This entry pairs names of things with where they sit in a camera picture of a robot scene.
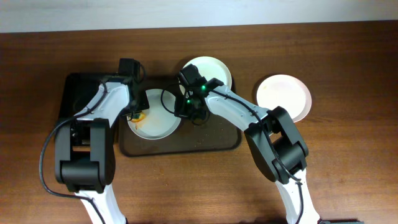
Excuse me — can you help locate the small black tray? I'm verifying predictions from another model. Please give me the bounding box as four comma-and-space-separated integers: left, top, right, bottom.
55, 73, 130, 148

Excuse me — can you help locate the pale blue plate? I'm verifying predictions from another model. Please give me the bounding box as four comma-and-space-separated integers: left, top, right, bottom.
127, 89, 181, 140

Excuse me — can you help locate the white plate top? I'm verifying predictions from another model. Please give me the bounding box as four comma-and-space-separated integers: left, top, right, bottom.
183, 56, 233, 90

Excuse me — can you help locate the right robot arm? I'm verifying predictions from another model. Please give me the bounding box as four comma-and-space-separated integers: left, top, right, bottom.
175, 64, 321, 224

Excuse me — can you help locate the brown plastic serving tray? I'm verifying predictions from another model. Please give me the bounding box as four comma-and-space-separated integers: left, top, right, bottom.
118, 76, 242, 157

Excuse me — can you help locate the white plate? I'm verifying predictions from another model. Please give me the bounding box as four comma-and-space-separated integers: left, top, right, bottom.
256, 74, 312, 123
183, 56, 233, 90

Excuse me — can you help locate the green and yellow sponge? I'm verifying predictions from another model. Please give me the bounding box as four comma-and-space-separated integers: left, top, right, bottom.
127, 111, 146, 123

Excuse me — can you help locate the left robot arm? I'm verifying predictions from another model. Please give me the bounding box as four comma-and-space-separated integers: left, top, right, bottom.
55, 58, 149, 223

